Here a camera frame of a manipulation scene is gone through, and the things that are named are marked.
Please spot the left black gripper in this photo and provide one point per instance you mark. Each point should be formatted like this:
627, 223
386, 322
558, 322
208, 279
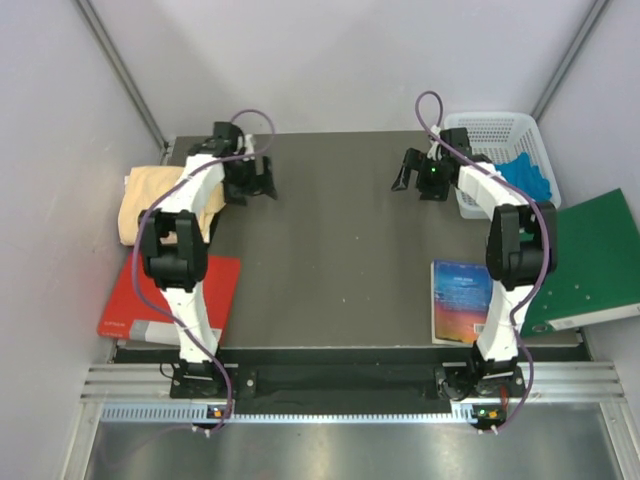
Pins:
260, 184

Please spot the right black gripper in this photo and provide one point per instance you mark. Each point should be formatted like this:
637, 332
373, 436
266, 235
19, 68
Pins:
412, 162

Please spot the yellow t shirt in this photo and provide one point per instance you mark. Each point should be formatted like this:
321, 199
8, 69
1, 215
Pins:
144, 185

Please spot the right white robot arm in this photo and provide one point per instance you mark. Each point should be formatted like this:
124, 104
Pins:
520, 246

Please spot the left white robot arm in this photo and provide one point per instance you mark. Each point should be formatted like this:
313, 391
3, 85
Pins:
171, 245

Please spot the white plastic basket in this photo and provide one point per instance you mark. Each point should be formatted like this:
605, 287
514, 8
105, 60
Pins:
503, 136

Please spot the blue t shirt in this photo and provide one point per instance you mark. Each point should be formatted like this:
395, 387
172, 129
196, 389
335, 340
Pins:
526, 178

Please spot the blue orange book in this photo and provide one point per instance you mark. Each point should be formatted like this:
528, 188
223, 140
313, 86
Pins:
460, 299

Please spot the red binder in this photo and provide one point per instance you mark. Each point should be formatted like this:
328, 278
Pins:
126, 317

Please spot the green binder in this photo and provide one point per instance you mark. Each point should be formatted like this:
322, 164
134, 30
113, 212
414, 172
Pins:
597, 275

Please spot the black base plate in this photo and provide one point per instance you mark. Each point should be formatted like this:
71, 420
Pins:
422, 372

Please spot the aluminium frame rail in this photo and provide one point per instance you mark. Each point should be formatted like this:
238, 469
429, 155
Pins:
576, 424

